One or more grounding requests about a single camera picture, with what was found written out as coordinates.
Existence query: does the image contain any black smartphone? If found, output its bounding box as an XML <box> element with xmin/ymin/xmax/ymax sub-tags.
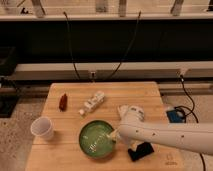
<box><xmin>128</xmin><ymin>142</ymin><xmax>154</xmax><ymax>162</ymax></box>

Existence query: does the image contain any black hanging cable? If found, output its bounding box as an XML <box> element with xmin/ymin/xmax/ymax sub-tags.
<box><xmin>103</xmin><ymin>10</ymin><xmax>142</xmax><ymax>82</ymax></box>
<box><xmin>62</xmin><ymin>11</ymin><xmax>82</xmax><ymax>81</ymax></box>

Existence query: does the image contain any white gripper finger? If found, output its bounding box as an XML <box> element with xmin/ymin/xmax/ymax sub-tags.
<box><xmin>109</xmin><ymin>130</ymin><xmax>118</xmax><ymax>141</ymax></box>

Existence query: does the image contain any white wall outlet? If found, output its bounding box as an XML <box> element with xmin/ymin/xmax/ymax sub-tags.
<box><xmin>179</xmin><ymin>68</ymin><xmax>188</xmax><ymax>76</ymax></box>

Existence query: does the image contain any green ceramic bowl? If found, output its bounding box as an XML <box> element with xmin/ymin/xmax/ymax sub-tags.
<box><xmin>79</xmin><ymin>120</ymin><xmax>115</xmax><ymax>159</ymax></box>

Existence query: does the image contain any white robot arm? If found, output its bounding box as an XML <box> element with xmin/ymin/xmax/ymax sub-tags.
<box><xmin>108</xmin><ymin>105</ymin><xmax>213</xmax><ymax>156</ymax></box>

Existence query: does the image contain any white rectangular box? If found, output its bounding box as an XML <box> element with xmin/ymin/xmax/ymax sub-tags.
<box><xmin>117</xmin><ymin>105</ymin><xmax>129</xmax><ymax>117</ymax></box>

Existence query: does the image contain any white plastic cup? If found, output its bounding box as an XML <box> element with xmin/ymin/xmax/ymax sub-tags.
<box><xmin>30</xmin><ymin>117</ymin><xmax>54</xmax><ymax>141</ymax></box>

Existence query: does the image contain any clear plastic bottle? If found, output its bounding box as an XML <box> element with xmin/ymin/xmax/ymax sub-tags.
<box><xmin>79</xmin><ymin>91</ymin><xmax>105</xmax><ymax>116</ymax></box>

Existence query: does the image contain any dark red chili pepper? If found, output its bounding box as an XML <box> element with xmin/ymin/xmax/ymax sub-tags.
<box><xmin>59</xmin><ymin>94</ymin><xmax>67</xmax><ymax>111</ymax></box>

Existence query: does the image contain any left black hanging cable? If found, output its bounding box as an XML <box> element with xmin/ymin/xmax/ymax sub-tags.
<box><xmin>62</xmin><ymin>11</ymin><xmax>82</xmax><ymax>81</ymax></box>

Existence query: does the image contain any blue connector box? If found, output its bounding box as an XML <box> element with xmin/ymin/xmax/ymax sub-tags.
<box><xmin>167</xmin><ymin>110</ymin><xmax>184</xmax><ymax>123</ymax></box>

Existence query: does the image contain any black floor cable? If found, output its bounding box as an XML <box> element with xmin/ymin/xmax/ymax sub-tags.
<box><xmin>173</xmin><ymin>73</ymin><xmax>208</xmax><ymax>171</ymax></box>

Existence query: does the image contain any right black hanging cable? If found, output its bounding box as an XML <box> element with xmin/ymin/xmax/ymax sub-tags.
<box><xmin>103</xmin><ymin>10</ymin><xmax>142</xmax><ymax>82</ymax></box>

